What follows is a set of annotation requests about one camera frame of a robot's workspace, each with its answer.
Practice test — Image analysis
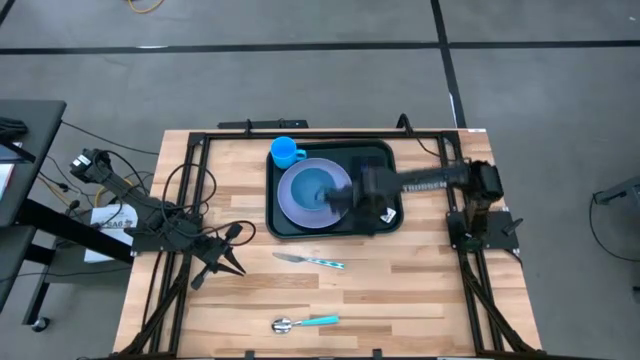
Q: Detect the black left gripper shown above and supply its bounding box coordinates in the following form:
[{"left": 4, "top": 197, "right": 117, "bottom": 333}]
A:
[{"left": 190, "top": 223, "right": 247, "bottom": 290}]

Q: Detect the bright blue cup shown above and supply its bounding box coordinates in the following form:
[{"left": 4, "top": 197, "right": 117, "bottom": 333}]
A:
[{"left": 269, "top": 135, "right": 308, "bottom": 171}]

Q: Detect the dark green tray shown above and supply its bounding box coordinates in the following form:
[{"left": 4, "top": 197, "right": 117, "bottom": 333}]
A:
[{"left": 264, "top": 139, "right": 405, "bottom": 240}]

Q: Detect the black floor cable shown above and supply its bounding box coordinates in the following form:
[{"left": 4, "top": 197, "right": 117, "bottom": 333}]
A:
[{"left": 62, "top": 121, "right": 161, "bottom": 156}]

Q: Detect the yellow cable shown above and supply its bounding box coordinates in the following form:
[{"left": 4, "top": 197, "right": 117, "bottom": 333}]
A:
[{"left": 127, "top": 0, "right": 166, "bottom": 15}]

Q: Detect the black cloth bundle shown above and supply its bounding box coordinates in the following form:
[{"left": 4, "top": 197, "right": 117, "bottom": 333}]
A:
[{"left": 0, "top": 117, "right": 29, "bottom": 144}]

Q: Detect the grey metal stand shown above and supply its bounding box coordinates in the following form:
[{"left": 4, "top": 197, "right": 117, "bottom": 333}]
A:
[{"left": 593, "top": 174, "right": 640, "bottom": 207}]

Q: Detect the knife with patterned teal handle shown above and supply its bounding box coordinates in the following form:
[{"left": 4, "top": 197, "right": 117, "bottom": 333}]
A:
[{"left": 272, "top": 251, "right": 347, "bottom": 271}]

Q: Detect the blue bowl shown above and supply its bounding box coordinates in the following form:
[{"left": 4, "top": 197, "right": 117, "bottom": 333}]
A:
[{"left": 288, "top": 167, "right": 337, "bottom": 212}]

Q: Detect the silver spoon with teal handle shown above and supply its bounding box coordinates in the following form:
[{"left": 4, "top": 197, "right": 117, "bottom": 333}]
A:
[{"left": 271, "top": 313, "right": 341, "bottom": 335}]

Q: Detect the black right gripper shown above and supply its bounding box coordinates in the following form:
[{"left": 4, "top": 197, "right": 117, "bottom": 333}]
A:
[{"left": 324, "top": 166, "right": 402, "bottom": 214}]

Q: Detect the black power strip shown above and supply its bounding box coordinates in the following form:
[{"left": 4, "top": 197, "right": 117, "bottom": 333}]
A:
[{"left": 217, "top": 118, "right": 310, "bottom": 130}]

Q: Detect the black cloth napkin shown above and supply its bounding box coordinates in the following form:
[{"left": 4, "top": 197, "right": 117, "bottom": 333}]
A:
[{"left": 349, "top": 154, "right": 399, "bottom": 236}]

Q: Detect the black aluminium table frame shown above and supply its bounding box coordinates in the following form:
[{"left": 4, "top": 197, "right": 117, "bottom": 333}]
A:
[{"left": 119, "top": 127, "right": 541, "bottom": 360}]

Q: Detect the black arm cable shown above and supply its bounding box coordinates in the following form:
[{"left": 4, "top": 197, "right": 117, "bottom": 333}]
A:
[
  {"left": 397, "top": 113, "right": 474, "bottom": 165},
  {"left": 162, "top": 162, "right": 257, "bottom": 247}
]

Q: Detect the black side table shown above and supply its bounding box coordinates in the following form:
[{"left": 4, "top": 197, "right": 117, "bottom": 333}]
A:
[{"left": 0, "top": 98, "right": 134, "bottom": 326}]

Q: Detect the lilac round plate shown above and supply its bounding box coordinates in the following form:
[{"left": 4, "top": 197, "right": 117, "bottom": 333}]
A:
[{"left": 277, "top": 157, "right": 354, "bottom": 230}]

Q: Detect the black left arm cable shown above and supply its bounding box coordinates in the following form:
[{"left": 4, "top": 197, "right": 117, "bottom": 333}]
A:
[{"left": 162, "top": 162, "right": 257, "bottom": 247}]

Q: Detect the white labelled box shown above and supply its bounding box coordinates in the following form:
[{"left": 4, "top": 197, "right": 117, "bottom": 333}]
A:
[{"left": 83, "top": 203, "right": 139, "bottom": 264}]

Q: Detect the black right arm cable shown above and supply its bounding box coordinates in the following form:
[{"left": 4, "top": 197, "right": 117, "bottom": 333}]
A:
[{"left": 397, "top": 113, "right": 474, "bottom": 165}]

